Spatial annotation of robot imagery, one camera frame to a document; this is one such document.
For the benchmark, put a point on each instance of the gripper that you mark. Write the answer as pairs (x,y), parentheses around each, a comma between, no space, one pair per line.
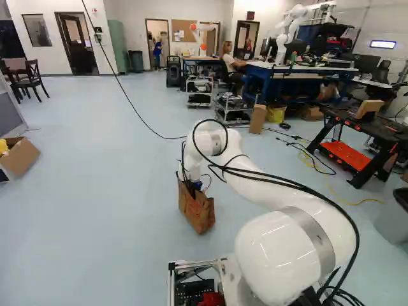
(193,185)

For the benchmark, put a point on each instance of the brown paper grocery bag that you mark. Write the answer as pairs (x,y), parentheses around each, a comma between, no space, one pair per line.
(197,213)

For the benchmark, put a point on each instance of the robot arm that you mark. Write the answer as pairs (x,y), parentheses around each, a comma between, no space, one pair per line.
(280,255)

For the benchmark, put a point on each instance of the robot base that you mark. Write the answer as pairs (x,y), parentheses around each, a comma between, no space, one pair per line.
(191,287)

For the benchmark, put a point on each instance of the yellow bag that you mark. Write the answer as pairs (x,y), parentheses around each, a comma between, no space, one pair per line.
(276,114)

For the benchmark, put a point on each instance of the tall narrow cardboard box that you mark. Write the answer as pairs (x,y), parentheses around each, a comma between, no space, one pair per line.
(257,119)

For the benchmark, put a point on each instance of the metal equipment cart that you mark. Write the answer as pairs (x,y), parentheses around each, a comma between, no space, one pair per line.
(199,87)

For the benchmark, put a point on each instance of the black wheeled equipment case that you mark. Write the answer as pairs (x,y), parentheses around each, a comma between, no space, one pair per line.
(173,72)

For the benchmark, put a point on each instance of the person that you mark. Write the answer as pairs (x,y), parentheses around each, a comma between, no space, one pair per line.
(230,63)

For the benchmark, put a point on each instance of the blue workbench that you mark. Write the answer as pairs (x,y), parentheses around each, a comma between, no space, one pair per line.
(299,71)

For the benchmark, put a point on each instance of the black and orange folding workbench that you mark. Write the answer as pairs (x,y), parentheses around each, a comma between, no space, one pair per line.
(347,156)

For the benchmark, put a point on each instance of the open cardboard box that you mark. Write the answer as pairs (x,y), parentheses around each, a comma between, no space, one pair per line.
(19,156)

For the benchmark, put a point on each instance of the white robot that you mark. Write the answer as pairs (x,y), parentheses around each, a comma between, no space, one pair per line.
(294,22)

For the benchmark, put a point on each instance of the wooden block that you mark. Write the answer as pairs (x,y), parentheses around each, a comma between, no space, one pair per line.
(369,107)

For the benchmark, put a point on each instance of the dark wooden chair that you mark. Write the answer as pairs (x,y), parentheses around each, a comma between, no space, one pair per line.
(30,79)

